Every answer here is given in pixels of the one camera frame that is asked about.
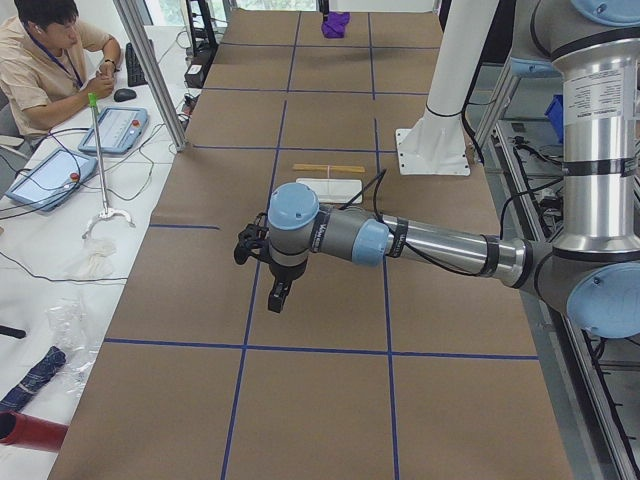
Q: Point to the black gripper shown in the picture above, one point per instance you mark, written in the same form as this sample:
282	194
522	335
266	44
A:
285	273

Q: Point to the purple towel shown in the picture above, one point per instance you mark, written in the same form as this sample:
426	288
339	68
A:
334	24

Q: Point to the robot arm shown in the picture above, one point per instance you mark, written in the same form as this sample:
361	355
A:
590	272

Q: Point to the white rack base tray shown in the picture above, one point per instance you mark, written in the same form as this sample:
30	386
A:
335	191

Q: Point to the wooden rack upper bar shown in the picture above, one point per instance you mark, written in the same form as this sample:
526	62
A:
329	168

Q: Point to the reacher grabber tool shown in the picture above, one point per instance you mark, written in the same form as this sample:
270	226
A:
107	212

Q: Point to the crumpled clear plastic bag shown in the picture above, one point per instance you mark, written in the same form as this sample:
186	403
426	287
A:
74	336

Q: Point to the far teach pendant tablet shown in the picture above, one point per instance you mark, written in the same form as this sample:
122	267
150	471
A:
119	129

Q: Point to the teach pendant tablet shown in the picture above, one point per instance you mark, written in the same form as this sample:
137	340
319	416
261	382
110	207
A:
119	129
53	180

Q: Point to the folded blue umbrella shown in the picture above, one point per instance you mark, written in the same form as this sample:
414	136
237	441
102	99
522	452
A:
19	396

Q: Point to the black computer mouse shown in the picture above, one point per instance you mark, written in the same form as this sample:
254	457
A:
124	94

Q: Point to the black keyboard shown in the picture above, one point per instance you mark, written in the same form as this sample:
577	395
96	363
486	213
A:
134	71

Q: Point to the near teach pendant tablet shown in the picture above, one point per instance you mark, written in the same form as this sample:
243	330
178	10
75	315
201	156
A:
53	180

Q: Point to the red cylinder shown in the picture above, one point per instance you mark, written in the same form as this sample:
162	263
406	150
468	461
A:
30	432

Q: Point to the seated man in beige shirt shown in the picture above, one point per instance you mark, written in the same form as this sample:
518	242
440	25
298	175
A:
51	62

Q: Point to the blue storage bin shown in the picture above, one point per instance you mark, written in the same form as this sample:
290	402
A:
554	113

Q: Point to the white pedestal column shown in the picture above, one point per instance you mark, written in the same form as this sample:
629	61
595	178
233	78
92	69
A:
436	145

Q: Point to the aluminium frame post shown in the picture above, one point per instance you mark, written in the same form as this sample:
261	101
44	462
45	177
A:
132	22

